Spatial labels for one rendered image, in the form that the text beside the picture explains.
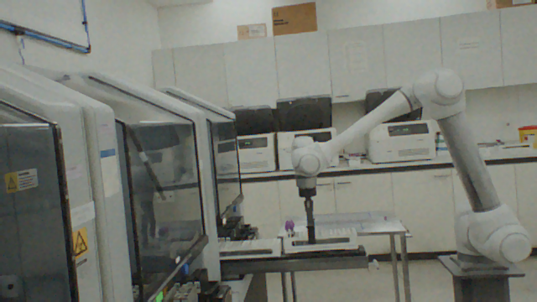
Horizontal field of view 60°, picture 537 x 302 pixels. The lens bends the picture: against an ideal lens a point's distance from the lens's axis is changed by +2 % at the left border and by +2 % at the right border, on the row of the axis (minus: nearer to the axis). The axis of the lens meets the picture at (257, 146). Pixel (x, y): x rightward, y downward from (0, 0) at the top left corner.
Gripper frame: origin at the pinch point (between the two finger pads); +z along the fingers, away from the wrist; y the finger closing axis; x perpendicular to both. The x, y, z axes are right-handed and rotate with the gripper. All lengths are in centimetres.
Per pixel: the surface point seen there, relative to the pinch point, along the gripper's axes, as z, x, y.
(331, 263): 10.5, -7.0, -6.9
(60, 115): -54, 38, -116
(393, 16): -141, -95, 293
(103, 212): -35, 38, -104
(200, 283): 2, 37, -45
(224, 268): 9.8, 37.1, -7.0
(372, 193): 26, -53, 229
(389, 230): 7.0, -35.5, 25.8
